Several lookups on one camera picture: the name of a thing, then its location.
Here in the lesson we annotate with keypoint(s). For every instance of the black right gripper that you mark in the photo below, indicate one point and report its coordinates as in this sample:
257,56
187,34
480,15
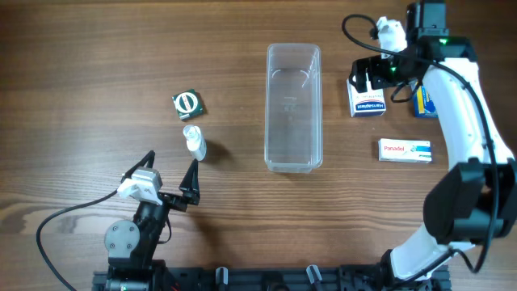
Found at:
361,73

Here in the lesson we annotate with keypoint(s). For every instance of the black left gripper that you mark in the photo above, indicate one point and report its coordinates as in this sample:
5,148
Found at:
170,200

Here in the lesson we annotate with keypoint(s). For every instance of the white Hansaplast plaster box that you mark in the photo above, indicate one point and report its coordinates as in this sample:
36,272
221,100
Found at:
369,103

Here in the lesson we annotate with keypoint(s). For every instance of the blue and yellow box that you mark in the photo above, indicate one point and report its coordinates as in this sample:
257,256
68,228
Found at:
423,105

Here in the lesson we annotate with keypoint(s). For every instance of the white Panadol box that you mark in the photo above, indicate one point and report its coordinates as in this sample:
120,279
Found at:
394,150

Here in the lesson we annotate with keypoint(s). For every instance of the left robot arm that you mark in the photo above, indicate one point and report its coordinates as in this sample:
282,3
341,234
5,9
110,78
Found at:
131,243

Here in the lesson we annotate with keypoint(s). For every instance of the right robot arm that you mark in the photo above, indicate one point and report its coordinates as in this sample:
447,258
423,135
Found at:
475,202

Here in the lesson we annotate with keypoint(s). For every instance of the clear plastic container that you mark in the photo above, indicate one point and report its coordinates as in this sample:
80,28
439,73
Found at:
293,138

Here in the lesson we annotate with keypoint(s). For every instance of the white spray bottle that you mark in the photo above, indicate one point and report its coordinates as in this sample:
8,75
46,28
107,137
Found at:
196,143

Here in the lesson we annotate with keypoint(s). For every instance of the green square box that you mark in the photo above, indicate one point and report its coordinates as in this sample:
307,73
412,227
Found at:
188,104

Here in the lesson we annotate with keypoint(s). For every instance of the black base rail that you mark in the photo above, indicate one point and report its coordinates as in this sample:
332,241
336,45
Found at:
344,278

